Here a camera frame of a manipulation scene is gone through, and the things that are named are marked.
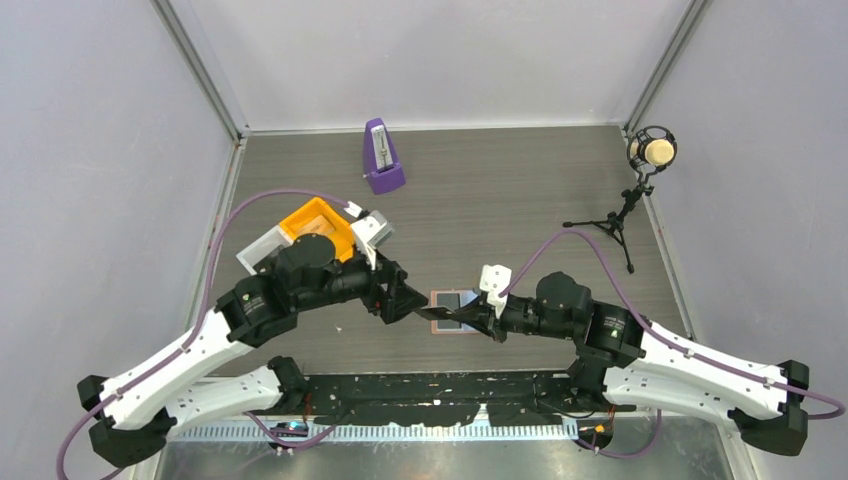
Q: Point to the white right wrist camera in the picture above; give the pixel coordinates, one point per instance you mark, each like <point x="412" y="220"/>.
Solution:
<point x="493" y="281"/>

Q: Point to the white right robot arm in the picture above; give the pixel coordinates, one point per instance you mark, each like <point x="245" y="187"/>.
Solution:
<point x="621" y="360"/>

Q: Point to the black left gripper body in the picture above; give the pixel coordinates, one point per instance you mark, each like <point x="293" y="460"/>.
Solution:
<point x="376" y="297"/>

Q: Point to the purple metronome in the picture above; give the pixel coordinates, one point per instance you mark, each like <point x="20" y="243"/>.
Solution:
<point x="382" y="168"/>

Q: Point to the yellow plastic bin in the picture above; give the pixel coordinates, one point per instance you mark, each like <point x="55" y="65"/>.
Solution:
<point x="342" y="238"/>

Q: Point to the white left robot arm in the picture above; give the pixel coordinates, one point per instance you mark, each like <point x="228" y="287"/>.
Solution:
<point x="139" y="411"/>

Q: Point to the black microphone tripod stand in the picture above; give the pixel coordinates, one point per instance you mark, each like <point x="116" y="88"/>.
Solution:
<point x="614" y="224"/>

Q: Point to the orange leather card holder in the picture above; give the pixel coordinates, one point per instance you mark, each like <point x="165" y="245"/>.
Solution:
<point x="467" y="295"/>

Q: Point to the white plastic bin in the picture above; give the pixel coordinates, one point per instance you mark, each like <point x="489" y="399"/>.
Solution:
<point x="259" y="249"/>

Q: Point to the card in yellow bin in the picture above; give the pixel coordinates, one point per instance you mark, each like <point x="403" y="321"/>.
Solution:
<point x="319" y="225"/>

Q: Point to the beige foam microphone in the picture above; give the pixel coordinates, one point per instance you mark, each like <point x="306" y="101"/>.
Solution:
<point x="653" y="146"/>

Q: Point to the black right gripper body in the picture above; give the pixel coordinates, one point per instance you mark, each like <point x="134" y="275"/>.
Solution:
<point x="519" y="314"/>

